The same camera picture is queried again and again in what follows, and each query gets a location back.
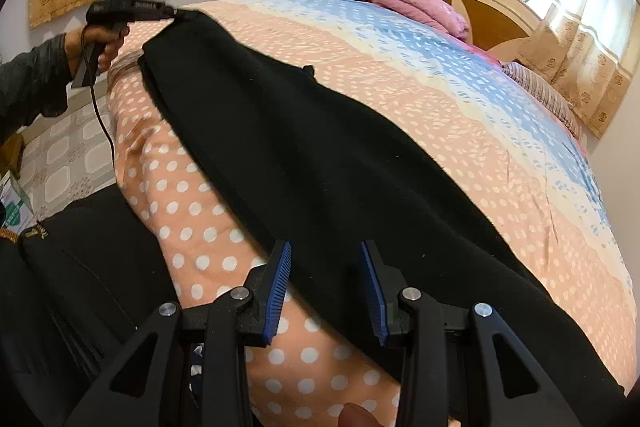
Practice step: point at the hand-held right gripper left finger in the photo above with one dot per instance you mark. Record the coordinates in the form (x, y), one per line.
(277, 292)

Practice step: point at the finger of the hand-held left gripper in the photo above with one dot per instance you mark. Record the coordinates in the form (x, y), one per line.
(184, 13)

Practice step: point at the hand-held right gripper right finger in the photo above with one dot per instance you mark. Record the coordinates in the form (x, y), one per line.
(372, 292)

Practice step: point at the black pants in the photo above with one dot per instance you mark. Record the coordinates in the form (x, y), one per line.
(300, 157)

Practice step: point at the person's left forearm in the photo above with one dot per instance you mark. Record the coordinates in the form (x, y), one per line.
(30, 82)

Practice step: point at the person's left hand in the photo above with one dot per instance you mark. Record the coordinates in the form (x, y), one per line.
(112, 46)

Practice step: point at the person's right hand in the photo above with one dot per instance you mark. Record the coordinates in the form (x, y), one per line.
(356, 416)

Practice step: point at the wooden stool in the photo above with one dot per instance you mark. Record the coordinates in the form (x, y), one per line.
(10, 154)

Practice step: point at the polka dot bed quilt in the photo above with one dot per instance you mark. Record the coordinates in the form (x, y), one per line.
(450, 107)

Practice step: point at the person's black clothing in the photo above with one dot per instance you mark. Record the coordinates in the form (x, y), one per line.
(75, 282)

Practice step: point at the green and white box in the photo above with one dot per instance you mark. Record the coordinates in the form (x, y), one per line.
(15, 204)

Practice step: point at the folded pink blanket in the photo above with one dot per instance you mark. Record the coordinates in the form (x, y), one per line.
(425, 9)

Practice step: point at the striped pillow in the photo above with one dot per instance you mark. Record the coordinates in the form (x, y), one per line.
(540, 92)

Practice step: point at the cream wooden headboard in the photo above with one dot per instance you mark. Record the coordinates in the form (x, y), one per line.
(482, 14)

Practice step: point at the long beige floral curtain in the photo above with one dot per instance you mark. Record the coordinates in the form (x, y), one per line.
(550, 7)

